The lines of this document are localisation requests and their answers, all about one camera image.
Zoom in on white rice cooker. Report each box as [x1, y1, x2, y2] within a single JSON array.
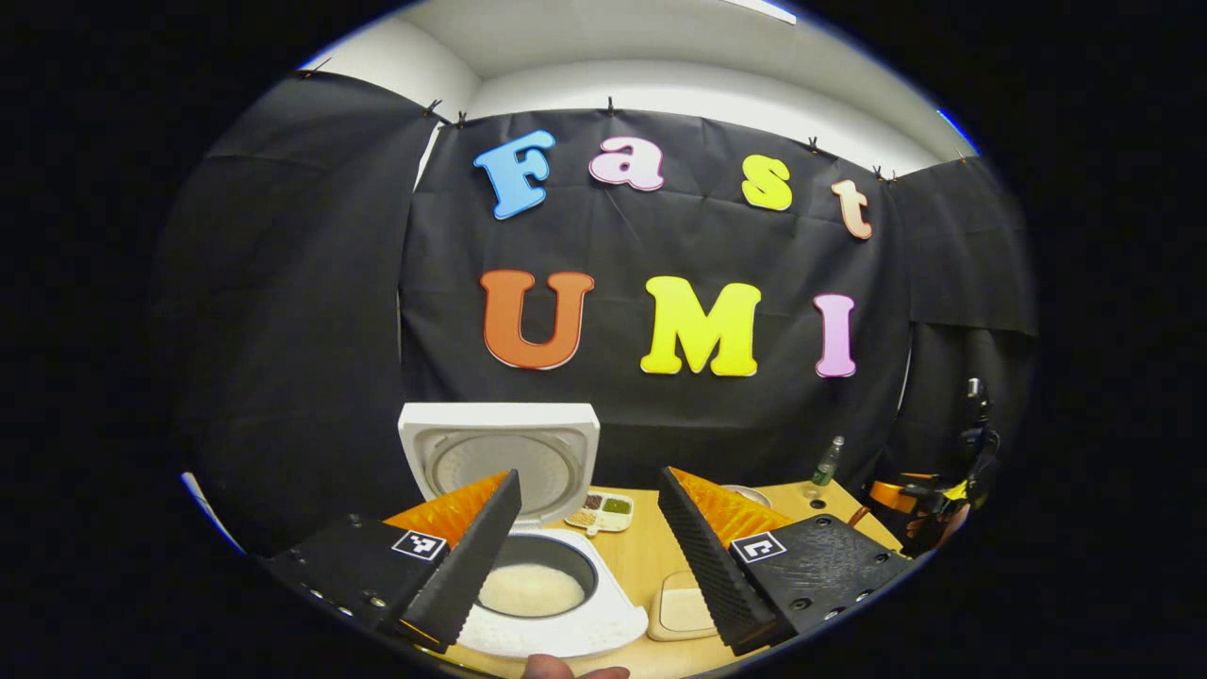
[[397, 403, 651, 660]]

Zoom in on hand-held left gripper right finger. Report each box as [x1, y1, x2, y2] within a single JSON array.
[[657, 466, 918, 659]]

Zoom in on ceiling light panel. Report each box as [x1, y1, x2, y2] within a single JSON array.
[[724, 0, 800, 25]]

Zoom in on white rice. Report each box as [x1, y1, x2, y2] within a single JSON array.
[[477, 562, 587, 620]]

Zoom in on white divided seasoning dish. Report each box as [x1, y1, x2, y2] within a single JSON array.
[[563, 490, 636, 536]]

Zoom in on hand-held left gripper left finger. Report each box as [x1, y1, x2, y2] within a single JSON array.
[[264, 469, 525, 654]]

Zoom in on clear bottle green label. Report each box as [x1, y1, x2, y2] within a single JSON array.
[[810, 436, 847, 489]]

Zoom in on cream square coaster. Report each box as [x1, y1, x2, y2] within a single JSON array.
[[645, 570, 720, 644]]

